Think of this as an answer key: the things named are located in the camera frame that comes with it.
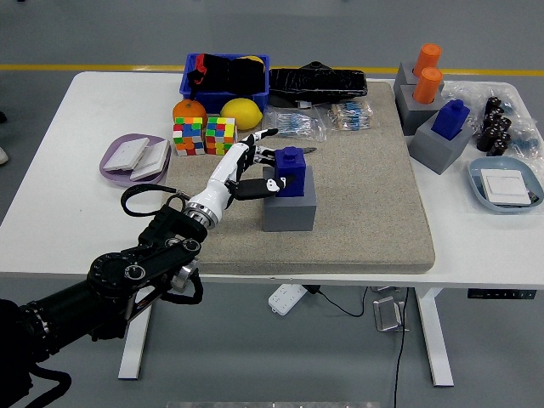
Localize yellow lemon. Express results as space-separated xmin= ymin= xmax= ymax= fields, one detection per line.
xmin=219 ymin=97 xmax=264 ymax=132

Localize colourful puzzle cube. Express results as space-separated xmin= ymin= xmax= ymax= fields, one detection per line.
xmin=204 ymin=116 xmax=238 ymax=157
xmin=172 ymin=116 xmax=206 ymax=157

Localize clear bag blue components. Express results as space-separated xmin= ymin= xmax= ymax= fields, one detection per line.
xmin=509 ymin=121 xmax=544 ymax=161

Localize bag of black capacitors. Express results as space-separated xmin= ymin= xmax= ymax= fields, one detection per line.
xmin=475 ymin=96 xmax=513 ymax=157

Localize blue plastic bin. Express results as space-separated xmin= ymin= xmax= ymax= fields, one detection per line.
xmin=178 ymin=52 xmax=271 ymax=112

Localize black cloth bag red trim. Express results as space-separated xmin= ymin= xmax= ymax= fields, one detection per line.
xmin=187 ymin=53 xmax=267 ymax=94

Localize orange round seal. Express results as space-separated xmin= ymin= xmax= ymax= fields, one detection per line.
xmin=413 ymin=42 xmax=443 ymax=78
xmin=412 ymin=66 xmax=445 ymax=105

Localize thin black floor cable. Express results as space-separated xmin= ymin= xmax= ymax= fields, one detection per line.
xmin=393 ymin=287 xmax=410 ymax=408

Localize blue square seal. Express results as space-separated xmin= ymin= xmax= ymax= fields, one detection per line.
xmin=430 ymin=99 xmax=471 ymax=140
xmin=271 ymin=146 xmax=308 ymax=199

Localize orange fruit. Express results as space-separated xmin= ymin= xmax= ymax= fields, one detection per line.
xmin=172 ymin=98 xmax=208 ymax=124

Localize silver metal bracket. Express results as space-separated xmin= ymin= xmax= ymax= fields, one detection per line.
xmin=371 ymin=296 xmax=411 ymax=333

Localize grey round-slot seal holder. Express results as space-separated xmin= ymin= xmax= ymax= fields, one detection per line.
xmin=393 ymin=61 xmax=426 ymax=103
xmin=400 ymin=82 xmax=446 ymax=137

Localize black table control panel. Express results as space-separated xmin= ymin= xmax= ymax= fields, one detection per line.
xmin=467 ymin=288 xmax=537 ymax=301

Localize black plastic mount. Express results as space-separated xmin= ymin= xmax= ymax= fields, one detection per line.
xmin=299 ymin=60 xmax=337 ymax=73

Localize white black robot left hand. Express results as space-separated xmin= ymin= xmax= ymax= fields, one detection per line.
xmin=186 ymin=127 xmax=294 ymax=224

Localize light blue plate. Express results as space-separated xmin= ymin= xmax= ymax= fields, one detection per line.
xmin=467 ymin=156 xmax=544 ymax=215

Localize black plug with cord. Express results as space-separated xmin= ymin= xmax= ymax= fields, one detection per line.
xmin=304 ymin=285 xmax=367 ymax=318

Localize purple plate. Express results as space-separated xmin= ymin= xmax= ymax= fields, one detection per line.
xmin=99 ymin=133 xmax=173 ymax=190

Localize grey square-slot seal holder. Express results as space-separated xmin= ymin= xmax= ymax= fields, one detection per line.
xmin=262 ymin=165 xmax=318 ymax=233
xmin=409 ymin=110 xmax=476 ymax=176

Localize black robot body cable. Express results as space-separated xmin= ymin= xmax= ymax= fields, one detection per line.
xmin=16 ymin=368 xmax=72 ymax=408

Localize clear plastic bag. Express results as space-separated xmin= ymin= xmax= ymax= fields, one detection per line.
xmin=441 ymin=80 xmax=526 ymax=114

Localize grey-brown mat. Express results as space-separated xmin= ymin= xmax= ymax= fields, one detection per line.
xmin=152 ymin=80 xmax=437 ymax=275

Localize white power strip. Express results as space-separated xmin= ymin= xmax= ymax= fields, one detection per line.
xmin=267 ymin=283 xmax=308 ymax=317

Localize black wrapped keyboard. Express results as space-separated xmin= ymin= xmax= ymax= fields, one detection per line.
xmin=268 ymin=67 xmax=369 ymax=103

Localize clear bag blue resistors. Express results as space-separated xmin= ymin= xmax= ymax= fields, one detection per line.
xmin=262 ymin=105 xmax=329 ymax=143

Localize white table leg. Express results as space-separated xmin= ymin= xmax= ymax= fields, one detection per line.
xmin=117 ymin=280 xmax=156 ymax=381
xmin=414 ymin=287 xmax=455 ymax=388

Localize clear bag tan resistors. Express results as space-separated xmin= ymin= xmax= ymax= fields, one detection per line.
xmin=326 ymin=101 xmax=376 ymax=132

